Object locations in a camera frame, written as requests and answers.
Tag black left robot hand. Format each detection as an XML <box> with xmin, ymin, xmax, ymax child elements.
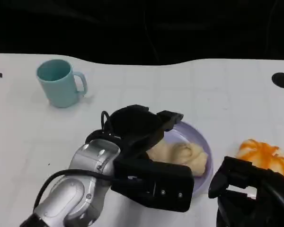
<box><xmin>108</xmin><ymin>105</ymin><xmax>184</xmax><ymax>161</ymax></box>

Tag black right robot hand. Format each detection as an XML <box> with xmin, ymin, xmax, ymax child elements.
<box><xmin>208</xmin><ymin>156</ymin><xmax>284</xmax><ymax>227</ymax></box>

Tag beige towel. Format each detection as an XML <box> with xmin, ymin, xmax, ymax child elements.
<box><xmin>146</xmin><ymin>138</ymin><xmax>209</xmax><ymax>178</ymax></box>

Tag lilac plate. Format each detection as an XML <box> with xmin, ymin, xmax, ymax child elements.
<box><xmin>164</xmin><ymin>121</ymin><xmax>213</xmax><ymax>201</ymax></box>

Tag orange and white bread roll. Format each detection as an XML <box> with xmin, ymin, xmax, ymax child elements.
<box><xmin>236</xmin><ymin>139</ymin><xmax>284</xmax><ymax>179</ymax></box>

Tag pale green mug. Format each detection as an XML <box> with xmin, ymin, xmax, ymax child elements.
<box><xmin>36</xmin><ymin>59</ymin><xmax>88</xmax><ymax>109</ymax></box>

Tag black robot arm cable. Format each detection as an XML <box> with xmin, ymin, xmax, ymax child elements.
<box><xmin>262</xmin><ymin>181</ymin><xmax>284</xmax><ymax>216</ymax></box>
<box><xmin>33</xmin><ymin>169</ymin><xmax>115</xmax><ymax>210</ymax></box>
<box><xmin>85</xmin><ymin>110</ymin><xmax>124</xmax><ymax>143</ymax></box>

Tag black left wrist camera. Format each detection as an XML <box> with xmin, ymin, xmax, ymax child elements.
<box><xmin>110</xmin><ymin>153</ymin><xmax>195</xmax><ymax>213</ymax></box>

